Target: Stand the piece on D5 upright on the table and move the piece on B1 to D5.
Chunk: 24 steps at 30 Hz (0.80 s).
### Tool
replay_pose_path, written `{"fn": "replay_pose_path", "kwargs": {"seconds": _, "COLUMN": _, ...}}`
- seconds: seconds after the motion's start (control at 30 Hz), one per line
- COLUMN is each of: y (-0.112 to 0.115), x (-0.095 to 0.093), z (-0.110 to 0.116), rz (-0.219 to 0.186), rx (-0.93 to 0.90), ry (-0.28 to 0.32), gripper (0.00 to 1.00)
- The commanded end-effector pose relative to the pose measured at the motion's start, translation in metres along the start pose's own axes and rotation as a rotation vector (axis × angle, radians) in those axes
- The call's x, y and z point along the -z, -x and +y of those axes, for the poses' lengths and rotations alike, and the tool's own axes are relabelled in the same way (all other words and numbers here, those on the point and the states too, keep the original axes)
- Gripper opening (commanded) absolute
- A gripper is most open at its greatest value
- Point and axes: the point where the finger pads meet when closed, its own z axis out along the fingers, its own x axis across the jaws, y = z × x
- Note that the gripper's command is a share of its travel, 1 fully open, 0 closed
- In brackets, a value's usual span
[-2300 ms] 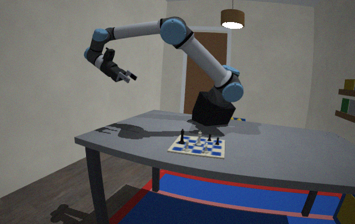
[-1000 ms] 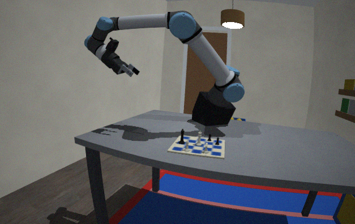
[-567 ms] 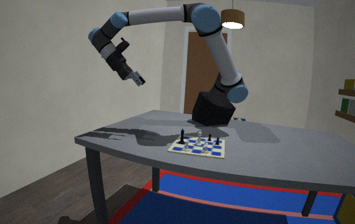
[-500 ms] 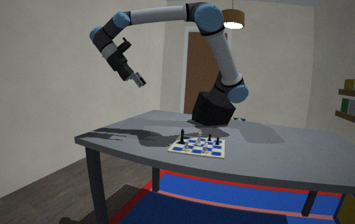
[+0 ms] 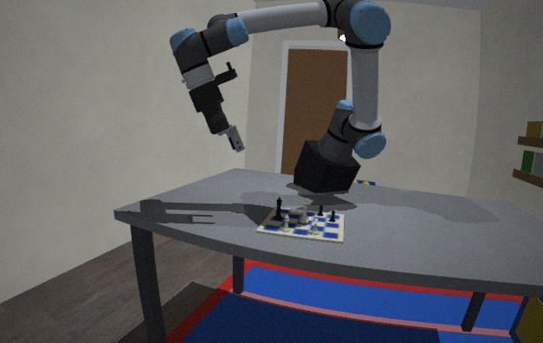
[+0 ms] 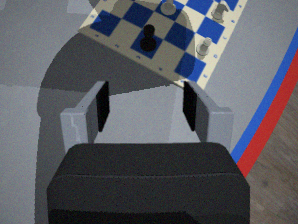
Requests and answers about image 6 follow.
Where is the blue and cream chessboard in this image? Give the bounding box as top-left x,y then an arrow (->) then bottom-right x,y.
78,0 -> 247,89

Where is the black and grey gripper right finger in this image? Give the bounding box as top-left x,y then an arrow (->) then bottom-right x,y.
183,81 -> 234,152

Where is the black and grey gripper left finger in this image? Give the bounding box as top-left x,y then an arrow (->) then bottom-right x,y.
60,81 -> 110,154

